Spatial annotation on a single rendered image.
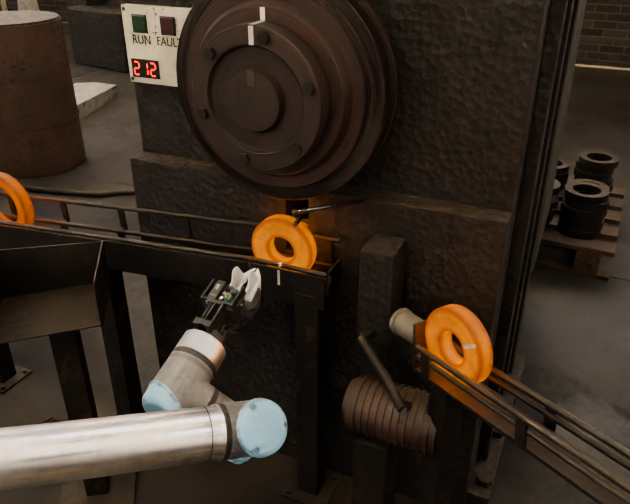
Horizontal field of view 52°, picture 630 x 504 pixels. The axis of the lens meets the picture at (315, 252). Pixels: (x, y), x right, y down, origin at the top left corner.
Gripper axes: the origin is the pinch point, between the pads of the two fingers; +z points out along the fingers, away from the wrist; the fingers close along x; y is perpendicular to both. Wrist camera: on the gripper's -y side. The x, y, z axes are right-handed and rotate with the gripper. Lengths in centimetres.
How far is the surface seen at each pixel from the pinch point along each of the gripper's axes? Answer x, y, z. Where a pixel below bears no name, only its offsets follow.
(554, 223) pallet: -52, -116, 161
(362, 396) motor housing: -25.6, -21.5, -8.4
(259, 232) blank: 6.7, -2.4, 14.7
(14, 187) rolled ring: 84, -4, 14
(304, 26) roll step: -8, 45, 24
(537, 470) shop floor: -64, -86, 21
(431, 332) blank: -38.4, -4.5, -0.3
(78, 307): 43.8, -11.4, -12.3
